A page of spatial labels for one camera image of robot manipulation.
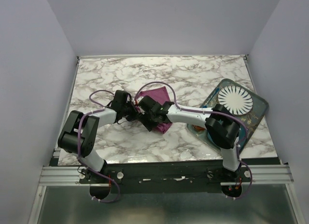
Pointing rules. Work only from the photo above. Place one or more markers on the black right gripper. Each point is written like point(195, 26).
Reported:
point(142, 119)

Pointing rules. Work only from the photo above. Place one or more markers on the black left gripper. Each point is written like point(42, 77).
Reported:
point(134, 113)

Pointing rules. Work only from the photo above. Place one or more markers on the purple cloth napkin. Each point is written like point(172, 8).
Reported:
point(160, 95)

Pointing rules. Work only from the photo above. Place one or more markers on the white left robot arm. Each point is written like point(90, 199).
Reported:
point(80, 130)

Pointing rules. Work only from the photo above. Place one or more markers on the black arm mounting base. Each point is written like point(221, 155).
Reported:
point(167, 177)

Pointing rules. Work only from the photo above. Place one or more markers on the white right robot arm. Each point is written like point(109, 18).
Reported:
point(222, 127)

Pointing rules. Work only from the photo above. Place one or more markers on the orange patterned mug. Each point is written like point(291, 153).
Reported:
point(198, 128)

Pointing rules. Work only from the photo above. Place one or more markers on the blue plastic fork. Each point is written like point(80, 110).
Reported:
point(209, 98)

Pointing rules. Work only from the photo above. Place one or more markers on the white blue striped plate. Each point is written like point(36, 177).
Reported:
point(235, 99)

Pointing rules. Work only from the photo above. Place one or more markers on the teal square plate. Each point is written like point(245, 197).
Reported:
point(242, 143)

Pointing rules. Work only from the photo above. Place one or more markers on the green floral serving tray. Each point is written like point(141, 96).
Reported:
point(251, 119)

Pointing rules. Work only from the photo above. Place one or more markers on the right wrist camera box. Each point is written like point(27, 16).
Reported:
point(146, 103)

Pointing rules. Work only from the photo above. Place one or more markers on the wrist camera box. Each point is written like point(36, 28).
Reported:
point(120, 100)
point(146, 103)

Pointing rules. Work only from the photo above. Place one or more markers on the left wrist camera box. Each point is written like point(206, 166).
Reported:
point(120, 100)

